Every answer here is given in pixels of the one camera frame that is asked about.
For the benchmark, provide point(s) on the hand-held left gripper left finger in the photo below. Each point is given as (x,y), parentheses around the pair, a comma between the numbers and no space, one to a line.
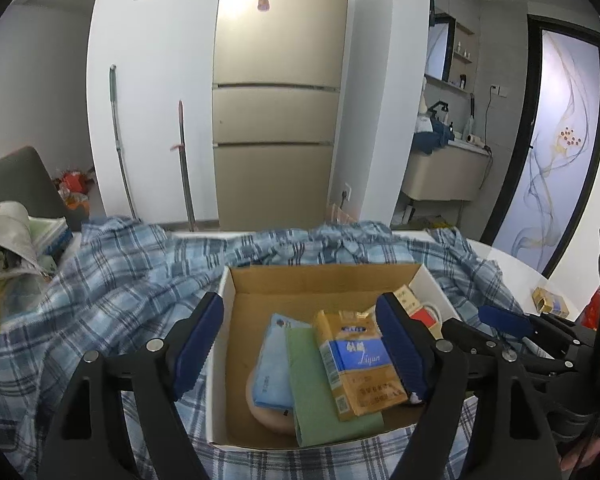
(197,345)

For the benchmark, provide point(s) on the gold refrigerator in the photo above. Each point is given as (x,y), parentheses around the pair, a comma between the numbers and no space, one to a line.
(275,110)

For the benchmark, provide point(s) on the red iced tea bottle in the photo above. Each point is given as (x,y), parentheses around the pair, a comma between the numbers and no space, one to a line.
(591,310)

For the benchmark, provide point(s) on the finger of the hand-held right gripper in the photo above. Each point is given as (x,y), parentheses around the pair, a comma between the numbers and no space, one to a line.
(505,321)
(480,339)

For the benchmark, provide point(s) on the blue clothing on vanity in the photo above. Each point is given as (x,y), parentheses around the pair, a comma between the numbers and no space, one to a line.
(432,137)

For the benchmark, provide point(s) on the red bags on floor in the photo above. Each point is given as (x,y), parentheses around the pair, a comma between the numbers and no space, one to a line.
(75,187)

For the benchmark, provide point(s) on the beige round vented pad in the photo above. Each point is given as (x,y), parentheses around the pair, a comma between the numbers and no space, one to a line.
(270,417)

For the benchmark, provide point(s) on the yellow cigarette carton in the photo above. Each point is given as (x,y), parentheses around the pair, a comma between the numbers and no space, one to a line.
(355,360)

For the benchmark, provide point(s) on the grey chair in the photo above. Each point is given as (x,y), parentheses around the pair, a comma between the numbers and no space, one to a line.
(20,180)

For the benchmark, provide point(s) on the black faucet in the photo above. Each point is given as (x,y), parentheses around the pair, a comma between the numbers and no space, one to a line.
(437,109)

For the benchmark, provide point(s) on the bathroom mirror cabinet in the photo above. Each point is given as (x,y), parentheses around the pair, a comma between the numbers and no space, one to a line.
(440,47)

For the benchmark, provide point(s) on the low white wall socket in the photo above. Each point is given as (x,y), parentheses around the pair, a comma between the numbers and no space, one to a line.
(346,192)

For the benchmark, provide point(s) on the person's right hand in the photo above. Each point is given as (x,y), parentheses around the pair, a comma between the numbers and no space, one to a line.
(580,457)

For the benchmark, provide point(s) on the blue plaid cloth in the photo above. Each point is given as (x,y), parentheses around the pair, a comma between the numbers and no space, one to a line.
(105,285)

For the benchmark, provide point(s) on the brown fridge magnet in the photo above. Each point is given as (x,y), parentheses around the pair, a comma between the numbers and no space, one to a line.
(262,6)

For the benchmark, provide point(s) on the black framed glass door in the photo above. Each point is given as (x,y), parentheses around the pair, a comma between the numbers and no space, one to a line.
(560,160)

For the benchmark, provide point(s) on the cardboard box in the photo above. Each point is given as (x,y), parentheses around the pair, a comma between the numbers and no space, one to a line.
(280,285)

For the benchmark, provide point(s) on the beige bathroom vanity cabinet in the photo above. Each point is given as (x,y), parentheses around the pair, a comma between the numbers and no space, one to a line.
(445,172)

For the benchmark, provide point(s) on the blue tissue pack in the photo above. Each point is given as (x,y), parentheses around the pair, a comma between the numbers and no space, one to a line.
(275,360)

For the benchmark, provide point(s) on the crumpled white plastic bag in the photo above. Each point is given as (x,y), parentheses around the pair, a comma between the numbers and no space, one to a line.
(10,240)

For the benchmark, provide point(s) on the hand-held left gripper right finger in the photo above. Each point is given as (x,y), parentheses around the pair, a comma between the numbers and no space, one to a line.
(402,350)

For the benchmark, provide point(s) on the blue green book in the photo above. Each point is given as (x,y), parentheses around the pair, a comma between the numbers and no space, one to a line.
(52,237)

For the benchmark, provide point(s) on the small yellow blue box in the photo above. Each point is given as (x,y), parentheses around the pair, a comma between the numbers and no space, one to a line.
(552,302)

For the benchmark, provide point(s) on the white hair dryer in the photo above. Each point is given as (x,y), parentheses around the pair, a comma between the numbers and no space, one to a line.
(472,140)

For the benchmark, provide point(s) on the cream red cigarette carton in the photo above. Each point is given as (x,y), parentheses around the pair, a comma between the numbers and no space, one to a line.
(422,317)

